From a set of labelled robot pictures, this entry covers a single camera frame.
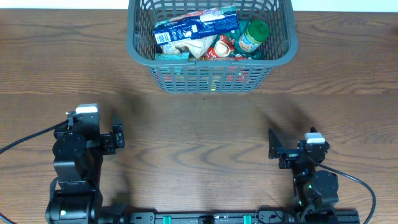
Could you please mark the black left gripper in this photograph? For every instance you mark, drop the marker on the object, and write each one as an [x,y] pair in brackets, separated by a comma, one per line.
[107,138]

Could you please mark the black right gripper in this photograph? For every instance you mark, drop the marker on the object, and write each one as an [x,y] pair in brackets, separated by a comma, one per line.
[289,154]

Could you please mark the mint green small packet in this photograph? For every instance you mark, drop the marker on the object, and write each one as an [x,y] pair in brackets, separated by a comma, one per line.
[182,56]

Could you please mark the red spaghetti pack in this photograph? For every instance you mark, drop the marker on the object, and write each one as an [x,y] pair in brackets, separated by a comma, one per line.
[236,58]

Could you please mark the green lid jar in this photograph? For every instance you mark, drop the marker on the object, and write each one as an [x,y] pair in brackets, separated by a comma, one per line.
[253,36]

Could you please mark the beige paper pouch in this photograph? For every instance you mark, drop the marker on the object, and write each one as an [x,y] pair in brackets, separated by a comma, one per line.
[196,47]

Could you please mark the green coffee sachet bag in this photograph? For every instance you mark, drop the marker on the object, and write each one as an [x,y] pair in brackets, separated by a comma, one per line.
[226,45]

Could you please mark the blue Kleenex tissue pack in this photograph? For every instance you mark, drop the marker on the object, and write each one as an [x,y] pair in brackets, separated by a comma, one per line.
[196,25]

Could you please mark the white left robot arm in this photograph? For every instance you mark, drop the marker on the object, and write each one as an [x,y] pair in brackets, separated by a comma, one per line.
[75,195]

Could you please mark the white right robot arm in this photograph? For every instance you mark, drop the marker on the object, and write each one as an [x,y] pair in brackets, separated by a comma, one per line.
[315,190]

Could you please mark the grey plastic mesh basket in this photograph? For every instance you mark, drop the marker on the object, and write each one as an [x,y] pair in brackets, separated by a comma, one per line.
[211,76]

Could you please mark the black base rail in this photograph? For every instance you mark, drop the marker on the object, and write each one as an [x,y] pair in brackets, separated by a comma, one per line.
[259,217]

